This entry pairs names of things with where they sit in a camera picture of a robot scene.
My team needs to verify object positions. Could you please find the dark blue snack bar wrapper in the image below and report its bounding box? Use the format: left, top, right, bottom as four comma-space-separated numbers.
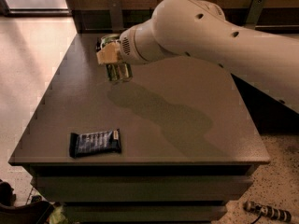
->
69, 129, 121, 159

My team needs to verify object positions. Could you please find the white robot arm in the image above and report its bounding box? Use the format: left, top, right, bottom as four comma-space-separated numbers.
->
97, 0, 299, 112

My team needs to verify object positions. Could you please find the grey drawer cabinet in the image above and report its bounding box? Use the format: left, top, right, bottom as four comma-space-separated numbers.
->
10, 35, 270, 224

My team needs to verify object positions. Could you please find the dark brown bag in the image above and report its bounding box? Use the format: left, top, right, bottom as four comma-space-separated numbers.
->
0, 180, 54, 224

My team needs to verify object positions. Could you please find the left metal shelf bracket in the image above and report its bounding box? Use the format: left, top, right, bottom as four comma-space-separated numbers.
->
108, 0, 123, 33

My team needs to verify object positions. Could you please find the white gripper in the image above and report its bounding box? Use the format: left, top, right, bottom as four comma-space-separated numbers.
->
96, 26, 146, 65

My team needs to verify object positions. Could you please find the wooden counter shelf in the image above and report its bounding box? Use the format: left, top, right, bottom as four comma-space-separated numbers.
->
66, 0, 299, 33

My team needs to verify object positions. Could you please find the black and white striped cylinder tool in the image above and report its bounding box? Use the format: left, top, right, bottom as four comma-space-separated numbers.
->
243, 201, 292, 223

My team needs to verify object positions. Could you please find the metal shelf bracket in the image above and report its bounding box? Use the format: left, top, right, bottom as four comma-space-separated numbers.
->
245, 0, 266, 29
108, 0, 123, 33

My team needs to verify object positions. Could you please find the right metal shelf bracket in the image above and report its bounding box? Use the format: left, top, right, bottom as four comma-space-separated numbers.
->
245, 0, 266, 29

